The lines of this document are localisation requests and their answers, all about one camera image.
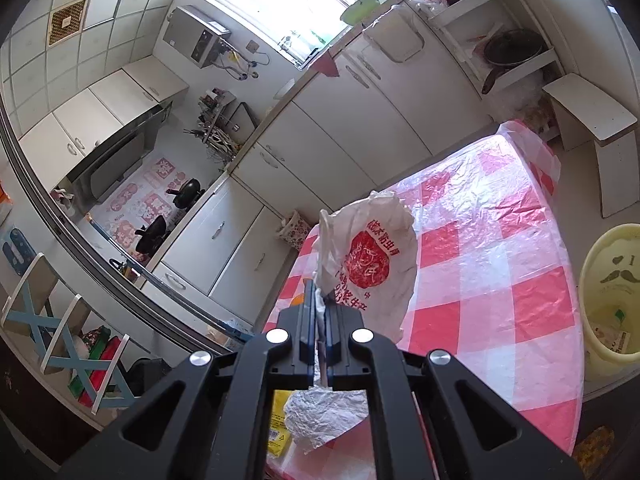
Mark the red cloth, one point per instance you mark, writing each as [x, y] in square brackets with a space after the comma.
[327, 66]

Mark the white base kitchen cabinets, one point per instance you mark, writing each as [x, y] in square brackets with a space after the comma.
[350, 125]

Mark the steel range hood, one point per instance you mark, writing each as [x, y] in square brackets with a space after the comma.
[120, 155]

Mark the white wooden stool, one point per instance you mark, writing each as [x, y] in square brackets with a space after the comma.
[585, 110]

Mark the black frying pan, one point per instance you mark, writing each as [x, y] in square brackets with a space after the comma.
[512, 47]

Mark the yellow packet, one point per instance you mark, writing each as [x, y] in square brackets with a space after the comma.
[280, 440]

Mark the yellow patterned mat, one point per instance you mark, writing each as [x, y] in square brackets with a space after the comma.
[595, 442]

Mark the white paper towel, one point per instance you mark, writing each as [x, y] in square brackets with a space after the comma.
[320, 420]

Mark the white plastic sack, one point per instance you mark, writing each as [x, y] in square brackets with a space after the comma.
[522, 92]

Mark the blue white folding rack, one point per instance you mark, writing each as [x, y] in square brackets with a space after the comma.
[62, 332]

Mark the green basin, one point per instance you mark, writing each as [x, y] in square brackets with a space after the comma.
[362, 7]

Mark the floral patterned basket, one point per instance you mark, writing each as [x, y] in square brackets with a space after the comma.
[296, 232]

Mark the white wall cabinets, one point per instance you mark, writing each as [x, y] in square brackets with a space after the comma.
[90, 115]

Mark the pale yellow waste bin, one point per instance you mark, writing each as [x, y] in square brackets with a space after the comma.
[600, 270]

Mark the red checkered tablecloth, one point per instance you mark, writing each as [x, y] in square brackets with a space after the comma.
[475, 260]

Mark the white hanging door bin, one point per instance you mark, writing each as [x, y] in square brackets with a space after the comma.
[400, 37]

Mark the pink patterned backsplash sticker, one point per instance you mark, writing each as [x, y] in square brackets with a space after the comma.
[150, 200]

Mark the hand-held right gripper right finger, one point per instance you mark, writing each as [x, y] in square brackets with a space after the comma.
[336, 340]

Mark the white shelf rack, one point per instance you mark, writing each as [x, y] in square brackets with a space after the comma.
[520, 72]

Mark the ceiling vent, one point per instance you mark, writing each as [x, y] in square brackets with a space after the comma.
[66, 22]

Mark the black cooking pot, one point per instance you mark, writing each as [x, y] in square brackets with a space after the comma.
[152, 237]

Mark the bag of food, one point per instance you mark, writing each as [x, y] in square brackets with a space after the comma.
[542, 117]

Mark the red green package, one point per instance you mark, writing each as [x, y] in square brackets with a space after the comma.
[107, 360]

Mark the silver water heater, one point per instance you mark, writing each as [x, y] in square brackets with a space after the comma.
[187, 32]

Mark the wall socket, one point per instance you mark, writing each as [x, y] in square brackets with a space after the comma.
[253, 47]

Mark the metal utensil rack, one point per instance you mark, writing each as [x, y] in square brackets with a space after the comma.
[220, 135]

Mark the black wok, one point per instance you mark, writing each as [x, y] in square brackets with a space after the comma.
[190, 192]

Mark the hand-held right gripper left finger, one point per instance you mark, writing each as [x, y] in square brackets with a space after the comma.
[312, 310]

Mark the white plastic bag red print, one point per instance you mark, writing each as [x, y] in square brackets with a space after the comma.
[370, 260]

